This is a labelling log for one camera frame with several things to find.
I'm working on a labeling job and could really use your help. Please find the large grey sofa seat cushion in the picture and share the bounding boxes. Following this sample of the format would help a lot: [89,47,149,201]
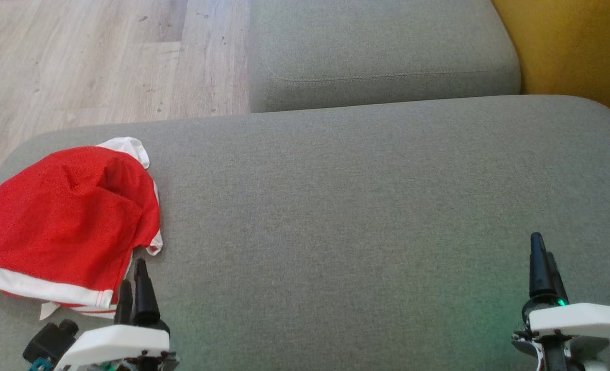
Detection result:
[0,94,610,371]

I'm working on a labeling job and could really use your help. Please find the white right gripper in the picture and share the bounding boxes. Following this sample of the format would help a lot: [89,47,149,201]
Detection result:
[511,232,610,371]

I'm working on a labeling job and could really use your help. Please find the small grey sofa cushion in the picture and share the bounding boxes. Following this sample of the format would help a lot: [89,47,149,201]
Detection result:
[248,0,522,113]

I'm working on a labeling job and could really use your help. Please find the red shorts with white band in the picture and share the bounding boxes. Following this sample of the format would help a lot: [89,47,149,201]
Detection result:
[0,146,161,310]

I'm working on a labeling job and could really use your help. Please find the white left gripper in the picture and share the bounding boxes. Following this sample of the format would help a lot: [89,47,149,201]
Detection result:
[53,258,179,371]

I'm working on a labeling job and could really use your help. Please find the red and white basketball jersey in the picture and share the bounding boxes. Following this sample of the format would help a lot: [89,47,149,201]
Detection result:
[40,137,164,320]

